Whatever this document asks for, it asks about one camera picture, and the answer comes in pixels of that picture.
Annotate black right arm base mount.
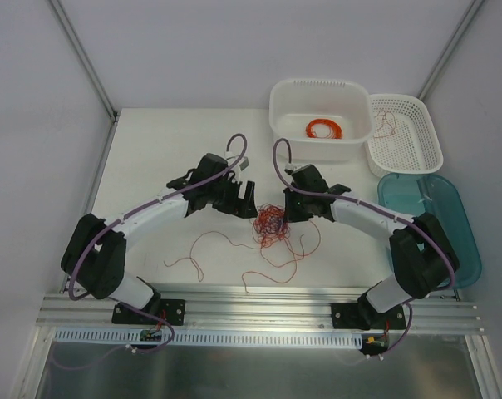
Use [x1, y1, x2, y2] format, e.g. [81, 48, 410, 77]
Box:
[330, 294, 406, 331]

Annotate aluminium extrusion rail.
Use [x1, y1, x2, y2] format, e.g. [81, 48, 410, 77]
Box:
[37, 283, 486, 335]

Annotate teal translucent tray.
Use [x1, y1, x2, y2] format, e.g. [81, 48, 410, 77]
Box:
[377, 174, 482, 288]

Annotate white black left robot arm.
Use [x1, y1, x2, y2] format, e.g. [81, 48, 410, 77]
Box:
[61, 153, 258, 323]

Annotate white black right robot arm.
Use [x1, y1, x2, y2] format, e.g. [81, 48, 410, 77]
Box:
[283, 165, 460, 330]

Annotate left aluminium frame post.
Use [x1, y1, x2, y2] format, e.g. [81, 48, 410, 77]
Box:
[46, 0, 119, 121]

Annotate white slotted cable duct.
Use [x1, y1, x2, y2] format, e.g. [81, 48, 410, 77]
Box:
[53, 328, 362, 350]

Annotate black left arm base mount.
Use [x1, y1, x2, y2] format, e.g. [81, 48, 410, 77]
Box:
[111, 284, 186, 326]

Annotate orange cable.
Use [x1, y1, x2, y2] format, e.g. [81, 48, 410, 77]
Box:
[241, 219, 322, 294]
[304, 117, 344, 140]

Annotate red cable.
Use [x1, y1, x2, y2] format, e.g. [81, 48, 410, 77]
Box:
[163, 230, 263, 282]

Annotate red cables in basket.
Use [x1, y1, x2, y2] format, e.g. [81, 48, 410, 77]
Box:
[372, 108, 399, 140]

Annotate white plastic tub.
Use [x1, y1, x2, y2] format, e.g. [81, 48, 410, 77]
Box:
[268, 79, 375, 162]

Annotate right aluminium frame post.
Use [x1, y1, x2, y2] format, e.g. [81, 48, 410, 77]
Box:
[416, 0, 487, 101]

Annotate aluminium frame post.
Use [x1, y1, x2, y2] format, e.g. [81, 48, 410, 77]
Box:
[416, 0, 487, 101]
[46, 0, 119, 121]

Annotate coiled orange cable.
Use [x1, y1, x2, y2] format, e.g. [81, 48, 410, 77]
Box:
[304, 117, 344, 140]

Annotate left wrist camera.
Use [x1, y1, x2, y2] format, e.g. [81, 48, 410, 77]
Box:
[226, 153, 249, 172]

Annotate white perforated basket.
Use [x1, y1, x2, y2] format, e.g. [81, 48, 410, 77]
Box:
[366, 93, 444, 178]

